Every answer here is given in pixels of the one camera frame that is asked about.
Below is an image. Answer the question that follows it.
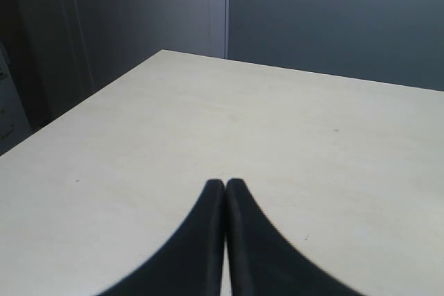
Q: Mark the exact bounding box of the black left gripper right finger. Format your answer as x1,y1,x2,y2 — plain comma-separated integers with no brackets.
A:
225,178,359,295

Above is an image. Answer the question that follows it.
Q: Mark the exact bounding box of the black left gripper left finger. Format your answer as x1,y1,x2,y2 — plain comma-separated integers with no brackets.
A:
102,179,224,295

